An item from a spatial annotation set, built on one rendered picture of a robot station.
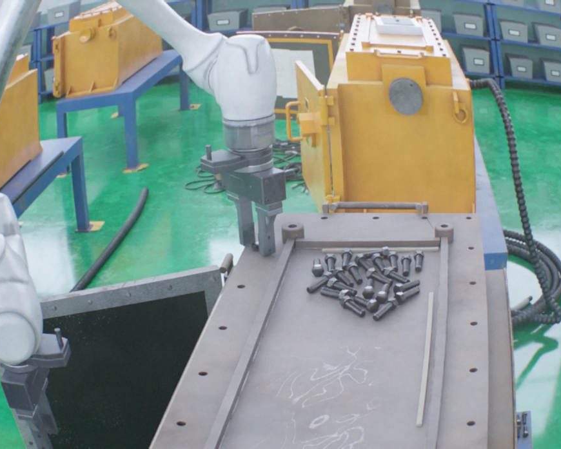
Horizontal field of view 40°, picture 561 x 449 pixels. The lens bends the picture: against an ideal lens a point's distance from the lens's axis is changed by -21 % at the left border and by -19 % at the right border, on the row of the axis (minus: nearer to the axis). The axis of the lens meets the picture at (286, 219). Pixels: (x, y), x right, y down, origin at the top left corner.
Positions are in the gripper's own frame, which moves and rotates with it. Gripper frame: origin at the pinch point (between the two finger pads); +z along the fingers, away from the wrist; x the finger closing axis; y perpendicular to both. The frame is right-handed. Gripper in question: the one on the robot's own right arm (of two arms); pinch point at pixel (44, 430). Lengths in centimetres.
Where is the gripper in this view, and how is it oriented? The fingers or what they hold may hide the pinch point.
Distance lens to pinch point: 122.3
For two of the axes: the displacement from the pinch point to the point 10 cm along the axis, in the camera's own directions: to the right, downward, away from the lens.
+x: -0.2, 3.6, -9.3
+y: -10.0, 0.5, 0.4
